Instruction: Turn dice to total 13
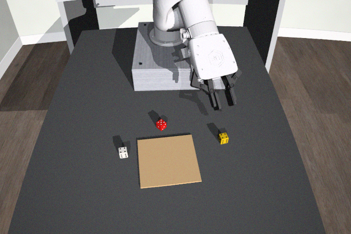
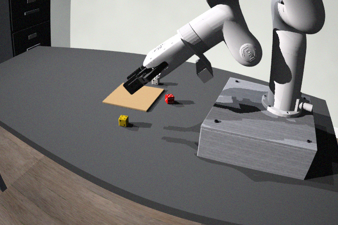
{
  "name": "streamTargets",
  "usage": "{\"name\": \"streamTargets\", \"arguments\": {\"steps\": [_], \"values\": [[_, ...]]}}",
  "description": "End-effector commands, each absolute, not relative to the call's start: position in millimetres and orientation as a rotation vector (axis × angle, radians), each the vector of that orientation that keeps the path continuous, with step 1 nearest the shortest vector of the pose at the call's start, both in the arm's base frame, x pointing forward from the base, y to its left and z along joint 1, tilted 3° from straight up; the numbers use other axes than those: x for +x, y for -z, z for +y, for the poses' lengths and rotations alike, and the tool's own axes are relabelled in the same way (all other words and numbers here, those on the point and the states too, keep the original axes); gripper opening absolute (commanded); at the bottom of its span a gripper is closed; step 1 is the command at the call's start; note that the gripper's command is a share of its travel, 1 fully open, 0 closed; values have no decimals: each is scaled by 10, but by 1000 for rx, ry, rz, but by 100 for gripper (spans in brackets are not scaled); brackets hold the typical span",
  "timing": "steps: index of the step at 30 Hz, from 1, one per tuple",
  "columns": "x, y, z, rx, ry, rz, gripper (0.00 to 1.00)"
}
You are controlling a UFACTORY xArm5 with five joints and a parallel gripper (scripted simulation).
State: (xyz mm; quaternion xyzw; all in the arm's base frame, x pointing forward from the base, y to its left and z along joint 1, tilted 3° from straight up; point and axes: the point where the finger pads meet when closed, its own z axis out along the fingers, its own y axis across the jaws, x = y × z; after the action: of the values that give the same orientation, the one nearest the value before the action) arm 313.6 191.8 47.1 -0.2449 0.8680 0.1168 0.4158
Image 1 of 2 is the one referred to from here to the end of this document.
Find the yellow die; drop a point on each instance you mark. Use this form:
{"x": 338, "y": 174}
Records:
{"x": 223, "y": 138}

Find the tan square mat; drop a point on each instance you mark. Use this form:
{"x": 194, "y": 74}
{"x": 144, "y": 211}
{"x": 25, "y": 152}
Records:
{"x": 167, "y": 161}

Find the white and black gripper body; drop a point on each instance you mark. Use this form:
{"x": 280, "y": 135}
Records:
{"x": 210, "y": 56}

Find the white die with black pips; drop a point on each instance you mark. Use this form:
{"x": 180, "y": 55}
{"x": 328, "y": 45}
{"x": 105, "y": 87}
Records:
{"x": 123, "y": 152}

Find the red die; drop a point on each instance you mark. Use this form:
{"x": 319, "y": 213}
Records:
{"x": 161, "y": 124}

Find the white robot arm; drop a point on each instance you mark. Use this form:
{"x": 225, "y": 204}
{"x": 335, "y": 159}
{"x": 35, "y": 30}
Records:
{"x": 172, "y": 16}

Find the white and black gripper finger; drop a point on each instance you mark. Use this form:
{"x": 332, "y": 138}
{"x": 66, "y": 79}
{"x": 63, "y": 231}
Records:
{"x": 208, "y": 88}
{"x": 229, "y": 84}

